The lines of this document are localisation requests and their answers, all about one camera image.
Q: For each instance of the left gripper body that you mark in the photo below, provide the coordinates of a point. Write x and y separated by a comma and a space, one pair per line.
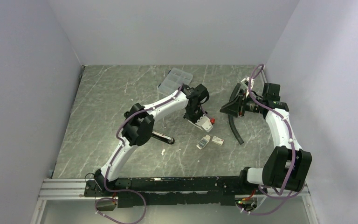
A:
193, 115

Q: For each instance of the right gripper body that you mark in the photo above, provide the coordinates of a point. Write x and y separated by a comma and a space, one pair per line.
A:
250, 105

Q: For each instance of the white staple box sleeve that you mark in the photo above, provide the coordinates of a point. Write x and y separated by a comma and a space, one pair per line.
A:
217, 140

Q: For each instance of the staple tray with staples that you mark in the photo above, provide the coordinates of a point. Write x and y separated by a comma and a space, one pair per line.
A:
203, 142

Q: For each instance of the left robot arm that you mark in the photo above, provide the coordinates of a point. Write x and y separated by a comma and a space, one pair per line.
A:
139, 122

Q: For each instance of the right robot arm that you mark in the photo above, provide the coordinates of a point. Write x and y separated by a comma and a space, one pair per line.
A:
288, 164

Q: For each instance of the clear plastic organizer box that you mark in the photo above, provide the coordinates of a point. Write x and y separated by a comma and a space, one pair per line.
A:
173, 80

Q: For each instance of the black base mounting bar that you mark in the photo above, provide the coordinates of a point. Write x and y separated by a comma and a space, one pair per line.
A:
137, 191

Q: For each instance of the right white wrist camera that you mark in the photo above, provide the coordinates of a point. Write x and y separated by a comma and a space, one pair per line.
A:
245, 82

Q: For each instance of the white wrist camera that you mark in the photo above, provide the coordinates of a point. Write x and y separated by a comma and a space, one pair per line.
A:
245, 82
204, 123

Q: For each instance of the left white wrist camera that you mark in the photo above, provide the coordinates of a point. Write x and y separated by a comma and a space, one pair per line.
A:
204, 123

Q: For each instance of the aluminium extrusion rail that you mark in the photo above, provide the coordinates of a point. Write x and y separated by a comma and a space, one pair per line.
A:
75, 189

